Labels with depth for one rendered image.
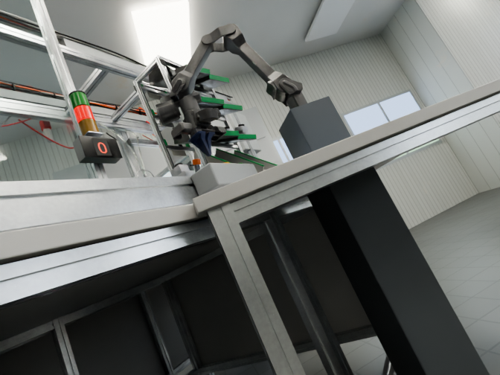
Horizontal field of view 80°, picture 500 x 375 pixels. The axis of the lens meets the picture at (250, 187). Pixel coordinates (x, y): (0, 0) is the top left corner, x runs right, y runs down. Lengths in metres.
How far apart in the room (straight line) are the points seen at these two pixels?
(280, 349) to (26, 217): 0.44
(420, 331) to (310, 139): 0.58
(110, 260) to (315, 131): 0.66
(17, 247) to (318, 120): 0.78
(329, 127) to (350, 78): 5.09
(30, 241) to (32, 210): 0.12
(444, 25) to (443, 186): 2.63
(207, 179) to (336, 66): 5.45
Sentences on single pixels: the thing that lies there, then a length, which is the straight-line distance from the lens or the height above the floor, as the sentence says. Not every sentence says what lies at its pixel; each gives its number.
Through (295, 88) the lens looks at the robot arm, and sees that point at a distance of 1.00.
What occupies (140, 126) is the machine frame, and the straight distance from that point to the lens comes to 2.71.
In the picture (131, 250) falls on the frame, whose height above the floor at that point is 0.81.
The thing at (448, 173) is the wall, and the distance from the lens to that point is 6.20.
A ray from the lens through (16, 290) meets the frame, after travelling 0.42.
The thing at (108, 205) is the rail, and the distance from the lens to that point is 0.58.
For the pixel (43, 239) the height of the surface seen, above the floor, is 0.84.
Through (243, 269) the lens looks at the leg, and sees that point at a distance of 0.56.
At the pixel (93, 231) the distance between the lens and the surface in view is 0.45.
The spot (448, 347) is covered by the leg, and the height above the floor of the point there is 0.31.
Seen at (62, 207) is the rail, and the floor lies 0.91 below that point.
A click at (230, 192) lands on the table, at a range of 0.55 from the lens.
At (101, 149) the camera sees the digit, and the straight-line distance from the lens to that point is 1.03.
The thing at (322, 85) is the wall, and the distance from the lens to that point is 5.71.
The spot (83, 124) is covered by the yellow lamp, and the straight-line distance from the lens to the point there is 1.07.
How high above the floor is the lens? 0.73
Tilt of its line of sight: 11 degrees up
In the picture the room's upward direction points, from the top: 25 degrees counter-clockwise
